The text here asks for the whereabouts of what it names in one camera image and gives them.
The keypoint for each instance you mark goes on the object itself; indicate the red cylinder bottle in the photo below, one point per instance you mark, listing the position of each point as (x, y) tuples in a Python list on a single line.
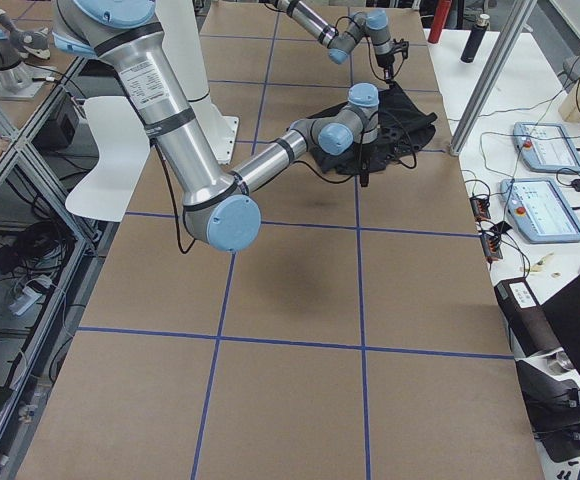
[(439, 20)]

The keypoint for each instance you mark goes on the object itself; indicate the black cylinder bottle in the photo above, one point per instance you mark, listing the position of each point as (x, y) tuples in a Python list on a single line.
[(475, 38)]

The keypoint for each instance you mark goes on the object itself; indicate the upper blue teach pendant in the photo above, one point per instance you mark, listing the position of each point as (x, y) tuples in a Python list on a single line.
[(546, 147)]

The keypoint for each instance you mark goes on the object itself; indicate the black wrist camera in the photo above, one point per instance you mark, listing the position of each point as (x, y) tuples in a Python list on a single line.
[(400, 47), (394, 141)]

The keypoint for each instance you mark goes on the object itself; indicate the white paper sheet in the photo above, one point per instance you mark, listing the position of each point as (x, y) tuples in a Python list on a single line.
[(123, 148)]

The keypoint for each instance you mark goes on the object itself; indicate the aluminium frame post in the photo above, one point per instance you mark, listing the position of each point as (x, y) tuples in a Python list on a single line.
[(505, 42)]

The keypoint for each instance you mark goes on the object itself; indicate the orange connector board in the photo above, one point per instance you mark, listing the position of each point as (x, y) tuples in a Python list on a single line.
[(480, 208)]

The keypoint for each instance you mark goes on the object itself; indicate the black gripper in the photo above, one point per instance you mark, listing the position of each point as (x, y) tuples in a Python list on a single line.
[(384, 61), (363, 156)]

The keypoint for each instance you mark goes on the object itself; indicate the black graphic t-shirt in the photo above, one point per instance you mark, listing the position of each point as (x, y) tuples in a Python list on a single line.
[(395, 110)]

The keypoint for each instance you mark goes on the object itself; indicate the lower blue teach pendant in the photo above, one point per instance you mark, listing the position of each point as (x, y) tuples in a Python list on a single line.
[(538, 211)]

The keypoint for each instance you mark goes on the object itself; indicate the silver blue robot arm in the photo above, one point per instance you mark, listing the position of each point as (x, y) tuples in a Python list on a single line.
[(371, 26), (153, 46)]

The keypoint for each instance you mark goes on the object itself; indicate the blue teach pendant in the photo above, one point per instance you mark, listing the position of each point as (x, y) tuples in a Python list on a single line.
[(546, 147), (538, 211)]

